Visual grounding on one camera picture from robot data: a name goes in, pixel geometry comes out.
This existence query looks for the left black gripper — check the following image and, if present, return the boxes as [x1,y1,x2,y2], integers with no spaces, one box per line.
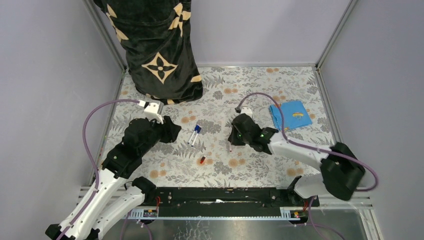
[139,115,183,157]

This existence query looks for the white pen black tip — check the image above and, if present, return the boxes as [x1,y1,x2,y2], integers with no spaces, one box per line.
[190,131,200,147]

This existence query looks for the white pen blue tip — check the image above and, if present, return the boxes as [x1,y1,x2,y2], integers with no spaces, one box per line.
[187,125,202,147]

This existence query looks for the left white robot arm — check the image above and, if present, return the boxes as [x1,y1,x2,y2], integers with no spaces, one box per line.
[45,116,182,240]

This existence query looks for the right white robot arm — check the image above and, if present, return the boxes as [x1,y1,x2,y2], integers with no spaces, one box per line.
[228,113,365,206]

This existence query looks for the floral table mat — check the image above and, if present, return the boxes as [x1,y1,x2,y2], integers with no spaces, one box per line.
[96,66,345,188]

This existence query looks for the blue folded cloth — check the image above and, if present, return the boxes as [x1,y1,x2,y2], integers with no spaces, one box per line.
[268,100,312,131]

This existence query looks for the black gold patterned robe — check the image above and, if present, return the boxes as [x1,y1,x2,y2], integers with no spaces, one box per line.
[94,0,204,105]

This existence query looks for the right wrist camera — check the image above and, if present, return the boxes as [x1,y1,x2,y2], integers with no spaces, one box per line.
[235,106,253,119]

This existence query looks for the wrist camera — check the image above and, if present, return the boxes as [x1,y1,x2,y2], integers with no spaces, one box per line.
[138,100,164,124]
[235,106,253,119]

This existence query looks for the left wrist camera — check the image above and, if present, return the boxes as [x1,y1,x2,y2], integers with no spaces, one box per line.
[138,100,164,124]

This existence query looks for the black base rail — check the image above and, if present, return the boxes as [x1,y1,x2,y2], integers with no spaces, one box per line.
[141,187,310,210]

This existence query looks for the slotted cable duct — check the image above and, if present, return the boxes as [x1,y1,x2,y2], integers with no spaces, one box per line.
[128,204,307,221]

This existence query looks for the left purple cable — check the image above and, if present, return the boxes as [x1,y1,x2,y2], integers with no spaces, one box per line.
[55,98,147,240]

